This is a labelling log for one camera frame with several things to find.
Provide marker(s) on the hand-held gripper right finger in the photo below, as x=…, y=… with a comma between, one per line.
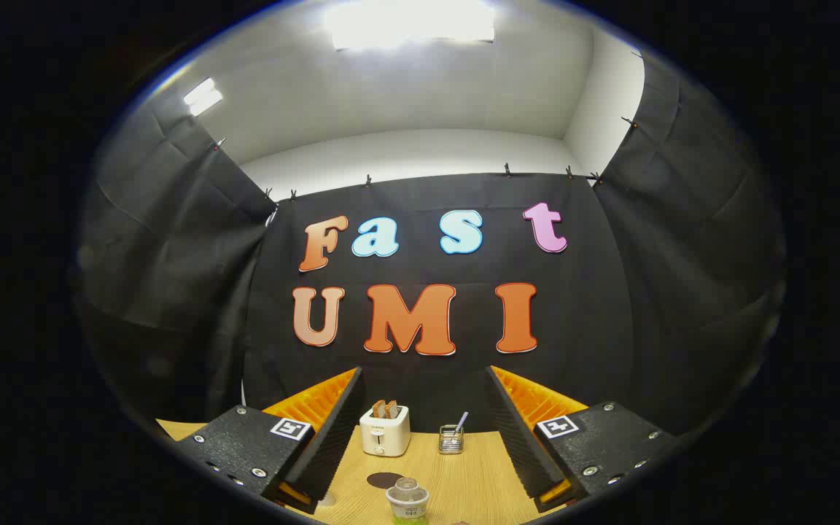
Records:
x=518, y=437

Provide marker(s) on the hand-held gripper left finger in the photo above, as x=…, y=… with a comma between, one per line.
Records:
x=332, y=445

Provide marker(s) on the light blue pen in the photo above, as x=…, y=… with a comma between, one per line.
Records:
x=461, y=421

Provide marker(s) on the toast slice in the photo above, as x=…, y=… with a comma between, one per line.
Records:
x=378, y=409
x=392, y=408

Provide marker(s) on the large ceiling light panel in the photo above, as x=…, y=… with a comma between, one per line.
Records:
x=409, y=22

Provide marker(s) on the dark brown round coaster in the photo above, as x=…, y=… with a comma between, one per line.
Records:
x=382, y=480

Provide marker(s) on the wooden table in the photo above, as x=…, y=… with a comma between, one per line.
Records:
x=464, y=481

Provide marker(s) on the white toaster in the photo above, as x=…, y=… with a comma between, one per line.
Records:
x=385, y=436

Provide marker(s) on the clear juice bottle green label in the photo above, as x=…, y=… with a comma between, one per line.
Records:
x=407, y=499

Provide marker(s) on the small ceiling light panel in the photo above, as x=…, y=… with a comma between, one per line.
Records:
x=203, y=96

